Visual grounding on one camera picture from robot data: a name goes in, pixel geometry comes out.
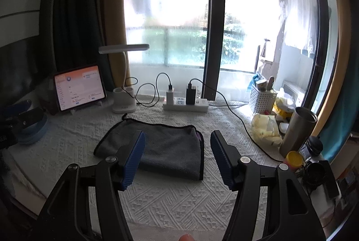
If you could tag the yellow lidded jar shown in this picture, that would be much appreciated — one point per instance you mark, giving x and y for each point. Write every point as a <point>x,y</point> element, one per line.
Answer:
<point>294,160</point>

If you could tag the white power strip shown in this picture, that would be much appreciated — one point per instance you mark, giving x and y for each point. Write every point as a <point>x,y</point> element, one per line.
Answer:
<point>186,107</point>

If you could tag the person's right hand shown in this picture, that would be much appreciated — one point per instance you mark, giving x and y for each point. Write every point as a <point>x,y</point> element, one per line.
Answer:
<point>186,238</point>

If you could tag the white desk lamp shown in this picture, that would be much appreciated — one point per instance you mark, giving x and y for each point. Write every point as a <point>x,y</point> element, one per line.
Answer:
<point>123,102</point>

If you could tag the hanging white shirt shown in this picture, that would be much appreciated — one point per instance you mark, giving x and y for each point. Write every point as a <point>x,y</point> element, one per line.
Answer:
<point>298,22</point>

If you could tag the tan curtain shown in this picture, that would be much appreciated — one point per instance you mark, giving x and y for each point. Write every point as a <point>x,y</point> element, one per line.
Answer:
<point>115,5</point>

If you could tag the stainless steel tumbler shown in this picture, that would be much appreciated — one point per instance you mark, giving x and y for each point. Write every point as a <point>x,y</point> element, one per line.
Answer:
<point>296,134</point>

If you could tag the black device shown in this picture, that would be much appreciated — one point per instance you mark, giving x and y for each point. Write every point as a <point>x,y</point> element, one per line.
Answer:
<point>319,175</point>

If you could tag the pale yellow packet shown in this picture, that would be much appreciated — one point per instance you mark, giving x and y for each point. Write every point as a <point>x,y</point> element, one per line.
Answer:
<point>265,129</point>

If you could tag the grey towel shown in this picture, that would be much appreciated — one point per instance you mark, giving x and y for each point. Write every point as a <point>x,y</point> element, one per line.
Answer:
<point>165,145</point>

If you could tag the white tablet stand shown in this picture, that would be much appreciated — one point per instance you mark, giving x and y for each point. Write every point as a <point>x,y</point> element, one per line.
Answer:
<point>73,111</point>

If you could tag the white textured tablecloth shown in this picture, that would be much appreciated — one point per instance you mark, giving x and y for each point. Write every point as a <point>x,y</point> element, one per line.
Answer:
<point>70,151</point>

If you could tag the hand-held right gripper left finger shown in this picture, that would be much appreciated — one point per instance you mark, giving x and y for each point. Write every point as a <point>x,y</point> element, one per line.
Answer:
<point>134,160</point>

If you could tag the black capped bottle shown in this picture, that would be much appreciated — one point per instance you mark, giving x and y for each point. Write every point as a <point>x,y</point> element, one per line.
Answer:
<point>312,145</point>

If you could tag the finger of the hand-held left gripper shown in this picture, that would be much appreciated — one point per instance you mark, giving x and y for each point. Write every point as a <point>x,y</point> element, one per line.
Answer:
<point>17,108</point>
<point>30,124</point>

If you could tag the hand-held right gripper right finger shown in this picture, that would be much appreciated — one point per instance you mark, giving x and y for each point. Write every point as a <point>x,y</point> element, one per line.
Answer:
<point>221,160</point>

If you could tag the yellow plastic bag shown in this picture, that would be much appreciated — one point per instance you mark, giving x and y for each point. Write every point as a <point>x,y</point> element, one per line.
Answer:
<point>283,106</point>

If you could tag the white plastic basket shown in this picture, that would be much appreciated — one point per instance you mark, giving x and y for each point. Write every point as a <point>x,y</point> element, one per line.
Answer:
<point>260,99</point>

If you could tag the black charger plug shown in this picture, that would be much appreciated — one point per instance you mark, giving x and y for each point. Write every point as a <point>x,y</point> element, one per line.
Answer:
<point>190,95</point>

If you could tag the dark window frame post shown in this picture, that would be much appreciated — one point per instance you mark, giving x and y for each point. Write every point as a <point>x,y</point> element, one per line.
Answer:
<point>214,19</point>

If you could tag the teal curtain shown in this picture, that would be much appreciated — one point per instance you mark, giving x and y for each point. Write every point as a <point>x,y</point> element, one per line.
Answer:
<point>340,106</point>

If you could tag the white charger plug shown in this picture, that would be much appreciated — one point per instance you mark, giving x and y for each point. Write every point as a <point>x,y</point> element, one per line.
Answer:
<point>170,95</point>

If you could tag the dark green curtain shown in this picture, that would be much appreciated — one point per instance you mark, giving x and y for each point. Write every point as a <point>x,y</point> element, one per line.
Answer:
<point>75,19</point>

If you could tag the tablet with lit screen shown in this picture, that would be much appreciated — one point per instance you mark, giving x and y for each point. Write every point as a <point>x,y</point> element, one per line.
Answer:
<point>80,87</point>

